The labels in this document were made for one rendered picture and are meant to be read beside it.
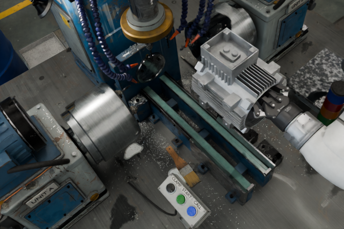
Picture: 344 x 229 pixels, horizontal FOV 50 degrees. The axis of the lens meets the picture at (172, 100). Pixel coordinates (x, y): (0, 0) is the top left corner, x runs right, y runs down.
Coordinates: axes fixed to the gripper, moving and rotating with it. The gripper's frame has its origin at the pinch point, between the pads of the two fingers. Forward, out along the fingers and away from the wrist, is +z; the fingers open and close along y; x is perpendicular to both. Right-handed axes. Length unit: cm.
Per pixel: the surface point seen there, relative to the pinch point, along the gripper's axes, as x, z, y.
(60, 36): 112, 144, 8
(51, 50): 115, 140, 18
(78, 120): 25, 31, 40
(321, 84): 44, -10, -47
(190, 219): 29.6, -17.4, 32.1
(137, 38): 8.3, 33.8, 10.5
